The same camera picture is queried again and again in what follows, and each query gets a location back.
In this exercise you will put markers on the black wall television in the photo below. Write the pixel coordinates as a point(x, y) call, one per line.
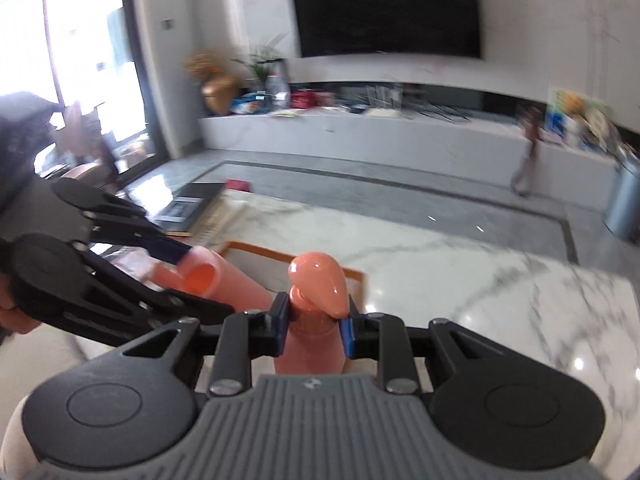
point(385, 7)

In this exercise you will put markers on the brown wooden chair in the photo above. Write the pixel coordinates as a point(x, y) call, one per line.
point(82, 135)

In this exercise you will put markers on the gold vase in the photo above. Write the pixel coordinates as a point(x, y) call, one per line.
point(218, 94)

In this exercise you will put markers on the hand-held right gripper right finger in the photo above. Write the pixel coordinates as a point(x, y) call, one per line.
point(348, 334)

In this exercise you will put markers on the black book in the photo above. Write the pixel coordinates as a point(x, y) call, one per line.
point(192, 205)

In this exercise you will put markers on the clear water bottle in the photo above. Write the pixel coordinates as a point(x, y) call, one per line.
point(277, 91)

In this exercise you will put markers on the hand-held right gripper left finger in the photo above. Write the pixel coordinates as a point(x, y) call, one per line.
point(278, 327)

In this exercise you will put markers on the person's left hand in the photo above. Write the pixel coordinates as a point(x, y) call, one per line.
point(15, 312)

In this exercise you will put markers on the white television cabinet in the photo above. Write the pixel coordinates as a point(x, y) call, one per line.
point(400, 140)

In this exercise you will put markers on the blue snack packet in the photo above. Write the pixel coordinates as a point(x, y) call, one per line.
point(247, 105)

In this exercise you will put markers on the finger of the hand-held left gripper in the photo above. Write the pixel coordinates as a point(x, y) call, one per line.
point(150, 305)
point(170, 252)

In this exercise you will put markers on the beige book stack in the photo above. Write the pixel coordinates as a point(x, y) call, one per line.
point(222, 220)

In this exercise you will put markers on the glass sliding door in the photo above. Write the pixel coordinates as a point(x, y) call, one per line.
point(75, 50)

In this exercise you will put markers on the red box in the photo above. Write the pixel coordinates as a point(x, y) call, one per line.
point(303, 98)

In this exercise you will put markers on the small red item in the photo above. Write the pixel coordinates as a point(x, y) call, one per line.
point(237, 186)

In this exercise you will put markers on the brown upright object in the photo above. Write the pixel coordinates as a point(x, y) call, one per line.
point(529, 150)

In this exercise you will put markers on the dark cloth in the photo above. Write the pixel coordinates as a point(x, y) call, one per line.
point(25, 135)

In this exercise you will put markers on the colourful toy boxes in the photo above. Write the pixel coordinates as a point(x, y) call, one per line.
point(575, 117)

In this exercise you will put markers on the pink pump bottle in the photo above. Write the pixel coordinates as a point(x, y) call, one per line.
point(312, 305)

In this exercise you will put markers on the pink cup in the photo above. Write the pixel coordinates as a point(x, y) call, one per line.
point(210, 280)

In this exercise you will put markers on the green leafy plant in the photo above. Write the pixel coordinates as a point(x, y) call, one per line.
point(260, 62)

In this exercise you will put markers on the grey trash bin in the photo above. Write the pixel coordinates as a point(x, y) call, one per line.
point(625, 195)

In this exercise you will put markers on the white box with orange rim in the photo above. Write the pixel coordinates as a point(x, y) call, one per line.
point(350, 280)

